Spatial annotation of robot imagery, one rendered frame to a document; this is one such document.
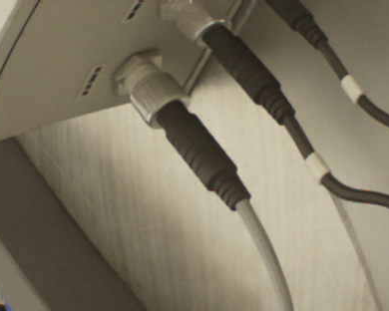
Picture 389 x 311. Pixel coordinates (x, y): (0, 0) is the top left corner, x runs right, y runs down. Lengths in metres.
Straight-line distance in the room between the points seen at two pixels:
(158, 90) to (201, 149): 0.02
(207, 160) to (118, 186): 0.09
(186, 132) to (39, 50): 0.07
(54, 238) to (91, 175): 0.03
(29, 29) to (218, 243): 0.14
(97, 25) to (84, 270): 0.14
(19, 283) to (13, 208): 0.04
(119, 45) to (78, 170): 0.11
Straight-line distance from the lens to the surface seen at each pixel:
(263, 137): 0.89
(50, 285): 0.94
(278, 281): 0.85
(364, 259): 0.86
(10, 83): 0.83
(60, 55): 0.84
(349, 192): 0.82
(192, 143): 0.86
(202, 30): 0.85
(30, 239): 0.95
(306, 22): 0.81
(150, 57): 0.88
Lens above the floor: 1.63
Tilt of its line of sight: 9 degrees down
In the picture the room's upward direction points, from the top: 5 degrees counter-clockwise
